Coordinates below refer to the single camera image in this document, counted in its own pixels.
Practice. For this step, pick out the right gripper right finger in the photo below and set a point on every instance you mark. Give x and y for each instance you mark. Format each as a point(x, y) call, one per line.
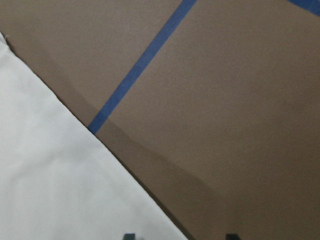
point(231, 236)

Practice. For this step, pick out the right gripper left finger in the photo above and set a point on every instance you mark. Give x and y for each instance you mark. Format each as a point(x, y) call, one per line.
point(129, 236)

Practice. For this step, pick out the white long sleeve t-shirt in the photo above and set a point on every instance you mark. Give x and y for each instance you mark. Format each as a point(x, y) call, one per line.
point(57, 180)

